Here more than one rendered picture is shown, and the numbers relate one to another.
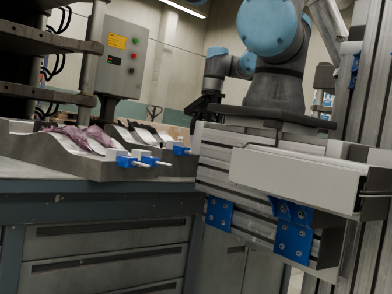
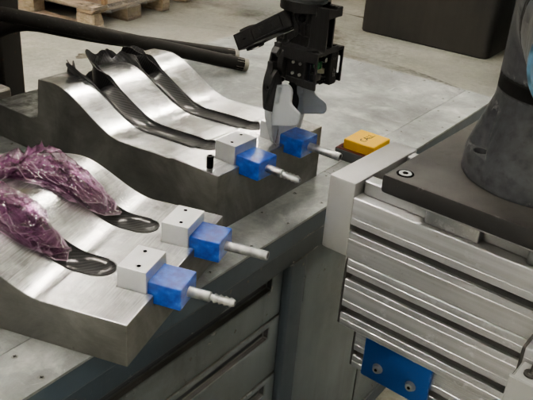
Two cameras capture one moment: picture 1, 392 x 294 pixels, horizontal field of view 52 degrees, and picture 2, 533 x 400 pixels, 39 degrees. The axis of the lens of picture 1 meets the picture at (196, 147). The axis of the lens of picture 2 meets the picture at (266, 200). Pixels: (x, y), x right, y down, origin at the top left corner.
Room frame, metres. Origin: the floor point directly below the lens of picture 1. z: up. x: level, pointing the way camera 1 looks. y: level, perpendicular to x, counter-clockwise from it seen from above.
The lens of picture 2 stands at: (0.38, 0.22, 1.33)
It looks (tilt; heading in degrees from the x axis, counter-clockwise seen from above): 28 degrees down; 348
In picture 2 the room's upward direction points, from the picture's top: 4 degrees clockwise
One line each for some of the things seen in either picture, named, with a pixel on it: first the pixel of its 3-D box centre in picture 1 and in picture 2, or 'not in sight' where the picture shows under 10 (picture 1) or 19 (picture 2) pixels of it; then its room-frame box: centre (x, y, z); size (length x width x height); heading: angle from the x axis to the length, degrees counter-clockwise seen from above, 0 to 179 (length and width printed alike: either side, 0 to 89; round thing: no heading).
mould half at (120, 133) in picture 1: (148, 147); (152, 117); (1.55, 0.18, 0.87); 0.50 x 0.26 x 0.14; 44
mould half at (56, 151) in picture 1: (71, 146); (0, 217); (1.24, 0.38, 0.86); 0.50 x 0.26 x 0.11; 61
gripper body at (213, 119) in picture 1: (210, 109); (306, 42); (1.40, -0.03, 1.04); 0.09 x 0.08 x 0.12; 44
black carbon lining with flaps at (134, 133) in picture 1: (150, 135); (155, 93); (1.53, 0.18, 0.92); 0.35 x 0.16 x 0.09; 44
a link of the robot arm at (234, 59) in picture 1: (245, 67); not in sight; (1.39, -0.13, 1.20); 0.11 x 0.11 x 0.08; 3
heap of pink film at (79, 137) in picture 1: (75, 133); (3, 185); (1.25, 0.38, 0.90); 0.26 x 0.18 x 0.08; 61
